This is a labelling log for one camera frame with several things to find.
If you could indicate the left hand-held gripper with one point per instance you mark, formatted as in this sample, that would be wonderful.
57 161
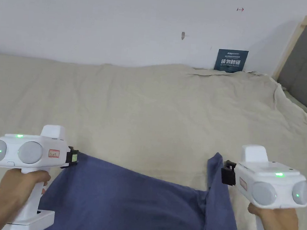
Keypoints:
33 152

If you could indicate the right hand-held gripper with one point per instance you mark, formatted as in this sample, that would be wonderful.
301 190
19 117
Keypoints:
267 182

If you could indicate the dark blue shirt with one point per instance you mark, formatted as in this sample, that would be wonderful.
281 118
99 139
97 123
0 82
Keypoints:
125 203

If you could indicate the person's left hand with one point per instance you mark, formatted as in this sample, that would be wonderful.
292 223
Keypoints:
13 189

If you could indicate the person's right hand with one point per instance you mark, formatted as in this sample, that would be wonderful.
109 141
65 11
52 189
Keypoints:
280 223

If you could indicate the bed with beige sheet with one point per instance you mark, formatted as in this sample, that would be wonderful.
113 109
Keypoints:
143 114

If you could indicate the dark blue sign card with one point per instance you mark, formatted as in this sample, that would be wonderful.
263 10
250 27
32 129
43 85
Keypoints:
230 60

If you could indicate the grey padded headboard, wooden frame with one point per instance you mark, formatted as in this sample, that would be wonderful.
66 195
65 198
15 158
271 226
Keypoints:
303 68

